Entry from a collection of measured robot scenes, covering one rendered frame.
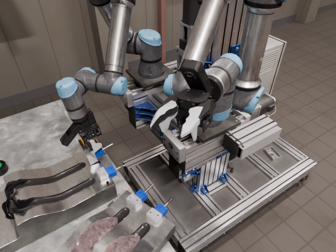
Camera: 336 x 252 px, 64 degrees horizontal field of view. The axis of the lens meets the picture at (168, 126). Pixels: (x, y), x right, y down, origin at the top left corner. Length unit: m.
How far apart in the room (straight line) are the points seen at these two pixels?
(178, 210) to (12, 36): 2.37
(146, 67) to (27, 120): 0.78
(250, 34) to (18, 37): 2.64
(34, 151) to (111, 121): 1.45
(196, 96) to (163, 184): 1.45
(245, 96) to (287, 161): 1.36
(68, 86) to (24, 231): 0.55
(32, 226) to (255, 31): 1.03
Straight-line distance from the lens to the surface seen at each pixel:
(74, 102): 1.06
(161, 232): 1.07
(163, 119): 0.57
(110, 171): 1.20
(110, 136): 2.71
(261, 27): 0.95
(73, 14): 3.29
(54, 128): 1.66
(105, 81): 1.07
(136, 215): 1.11
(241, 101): 1.05
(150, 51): 1.45
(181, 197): 1.94
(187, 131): 0.52
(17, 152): 1.59
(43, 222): 1.16
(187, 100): 0.59
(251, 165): 2.21
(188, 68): 0.56
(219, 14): 0.90
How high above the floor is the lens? 1.80
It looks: 41 degrees down
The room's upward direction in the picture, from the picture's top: straight up
